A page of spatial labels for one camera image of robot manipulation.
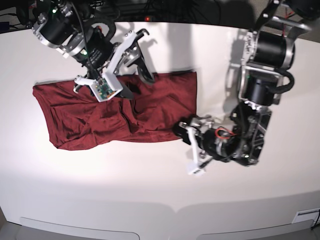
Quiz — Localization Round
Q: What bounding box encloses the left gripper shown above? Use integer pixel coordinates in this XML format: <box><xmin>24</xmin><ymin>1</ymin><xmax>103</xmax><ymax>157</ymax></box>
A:
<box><xmin>172</xmin><ymin>122</ymin><xmax>240</xmax><ymax>163</ymax></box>

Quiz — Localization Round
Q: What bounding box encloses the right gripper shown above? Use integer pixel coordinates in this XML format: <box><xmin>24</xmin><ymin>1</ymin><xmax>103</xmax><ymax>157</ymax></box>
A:
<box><xmin>74</xmin><ymin>27</ymin><xmax>155</xmax><ymax>100</ymax></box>

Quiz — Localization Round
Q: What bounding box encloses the red long-sleeve T-shirt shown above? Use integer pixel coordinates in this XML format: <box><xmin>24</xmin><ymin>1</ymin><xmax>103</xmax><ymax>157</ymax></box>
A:
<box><xmin>33</xmin><ymin>70</ymin><xmax>197</xmax><ymax>151</ymax></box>

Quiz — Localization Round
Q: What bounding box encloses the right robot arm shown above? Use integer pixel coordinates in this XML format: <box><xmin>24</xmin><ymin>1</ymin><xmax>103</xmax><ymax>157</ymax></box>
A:
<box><xmin>32</xmin><ymin>0</ymin><xmax>155</xmax><ymax>102</ymax></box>

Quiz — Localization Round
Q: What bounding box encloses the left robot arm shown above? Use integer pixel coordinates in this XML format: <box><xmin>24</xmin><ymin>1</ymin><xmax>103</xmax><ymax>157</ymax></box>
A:
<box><xmin>173</xmin><ymin>0</ymin><xmax>320</xmax><ymax>174</ymax></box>

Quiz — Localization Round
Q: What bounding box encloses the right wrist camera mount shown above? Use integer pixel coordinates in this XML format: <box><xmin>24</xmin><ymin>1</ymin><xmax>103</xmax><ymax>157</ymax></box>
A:
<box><xmin>73</xmin><ymin>28</ymin><xmax>149</xmax><ymax>103</ymax></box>

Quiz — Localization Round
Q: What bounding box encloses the black power strip red switch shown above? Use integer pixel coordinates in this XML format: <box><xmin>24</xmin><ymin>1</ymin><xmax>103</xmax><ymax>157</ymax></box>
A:
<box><xmin>116</xmin><ymin>15</ymin><xmax>156</xmax><ymax>22</ymax></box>

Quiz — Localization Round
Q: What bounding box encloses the white label box with cable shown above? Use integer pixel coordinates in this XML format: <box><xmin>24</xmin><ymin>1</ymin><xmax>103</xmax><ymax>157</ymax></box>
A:
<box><xmin>292</xmin><ymin>207</ymin><xmax>320</xmax><ymax>227</ymax></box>

